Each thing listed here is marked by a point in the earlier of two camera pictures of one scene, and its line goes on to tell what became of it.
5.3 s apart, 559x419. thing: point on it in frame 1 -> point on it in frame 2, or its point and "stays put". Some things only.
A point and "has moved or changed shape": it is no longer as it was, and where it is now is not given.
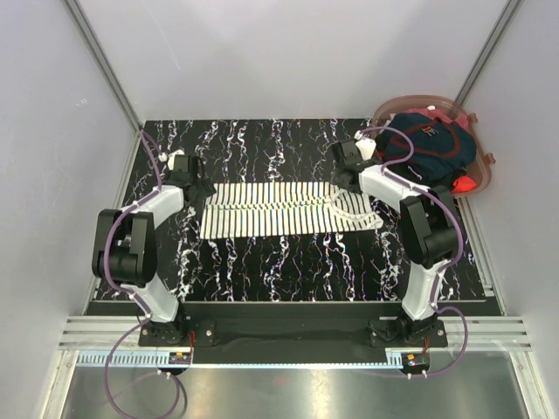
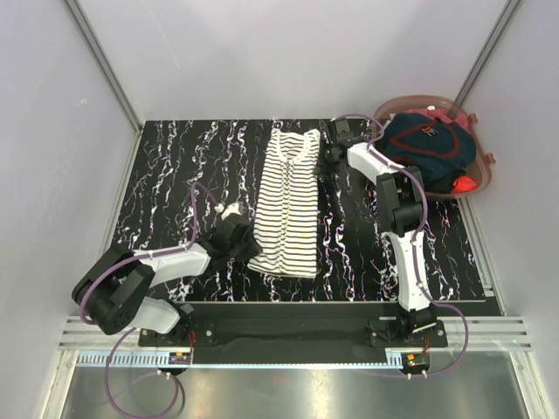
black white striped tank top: x=247 y=209 has moved or changed shape
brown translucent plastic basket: x=480 y=170 stays put
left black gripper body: x=196 y=181 -> x=244 y=250
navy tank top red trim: x=443 y=150 stays put
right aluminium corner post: x=509 y=11 stays put
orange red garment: x=464 y=184 stays put
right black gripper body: x=336 y=169 -> x=329 y=155
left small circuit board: x=177 y=358 stays put
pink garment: x=457 y=117 stays put
